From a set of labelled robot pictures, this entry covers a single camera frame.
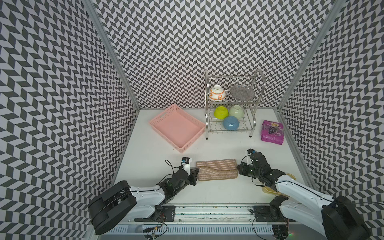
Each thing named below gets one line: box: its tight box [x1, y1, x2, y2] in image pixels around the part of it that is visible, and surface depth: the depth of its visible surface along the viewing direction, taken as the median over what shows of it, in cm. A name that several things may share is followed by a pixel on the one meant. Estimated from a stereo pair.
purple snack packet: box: [261, 119, 284, 145], surface depth 101 cm
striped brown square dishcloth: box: [196, 159, 238, 182], surface depth 88 cm
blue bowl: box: [222, 115, 240, 131], surface depth 102 cm
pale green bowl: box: [228, 104, 244, 119], surface depth 107 cm
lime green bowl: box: [214, 106, 229, 120], surface depth 108 cm
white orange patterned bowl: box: [209, 85, 227, 101], surface depth 86 cm
